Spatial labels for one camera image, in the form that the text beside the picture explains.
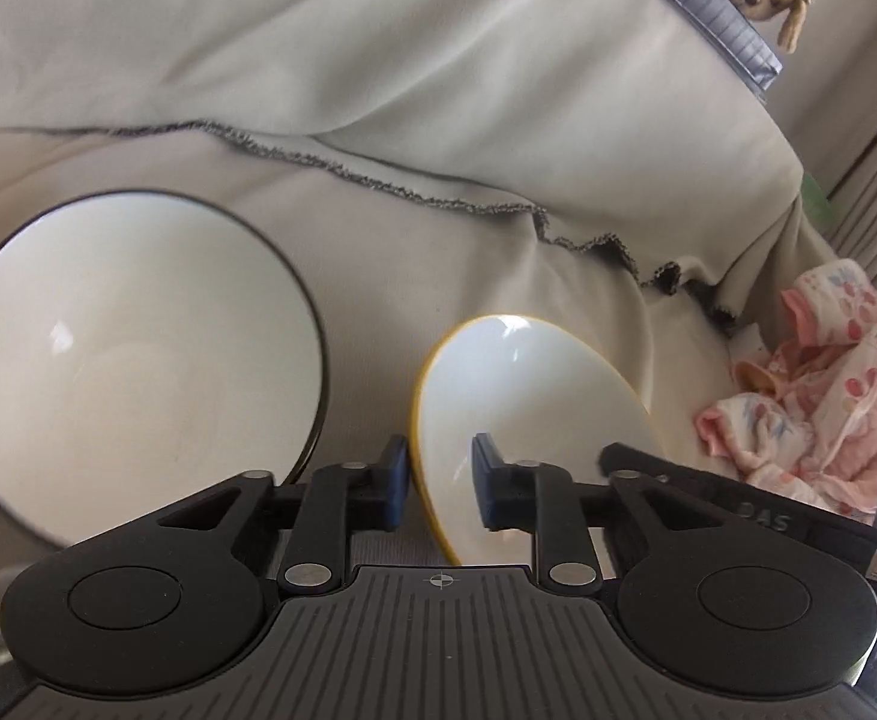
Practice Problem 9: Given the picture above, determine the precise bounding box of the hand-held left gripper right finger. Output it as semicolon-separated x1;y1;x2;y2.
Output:
470;433;717;595

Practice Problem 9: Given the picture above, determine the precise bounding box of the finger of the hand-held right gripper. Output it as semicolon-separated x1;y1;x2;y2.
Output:
598;442;672;492

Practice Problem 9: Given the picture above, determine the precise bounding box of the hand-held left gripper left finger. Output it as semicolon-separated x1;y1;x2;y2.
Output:
157;435;411;595

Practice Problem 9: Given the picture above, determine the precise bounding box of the small white bowl yellow rim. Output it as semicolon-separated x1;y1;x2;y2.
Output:
408;313;665;565

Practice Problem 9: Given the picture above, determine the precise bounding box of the large white bowl black rim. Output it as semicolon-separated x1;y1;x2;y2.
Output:
0;189;329;548

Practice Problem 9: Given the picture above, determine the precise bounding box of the pink floral cloth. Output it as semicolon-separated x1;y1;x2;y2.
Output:
697;259;877;526

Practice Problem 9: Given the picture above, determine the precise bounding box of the small green item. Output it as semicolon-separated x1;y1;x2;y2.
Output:
802;172;833;230

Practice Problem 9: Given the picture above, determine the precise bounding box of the beige sofa cover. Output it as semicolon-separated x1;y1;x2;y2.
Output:
0;0;852;593

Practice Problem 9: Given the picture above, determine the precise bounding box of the blue striped cushion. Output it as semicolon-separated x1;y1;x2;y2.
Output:
603;0;785;95

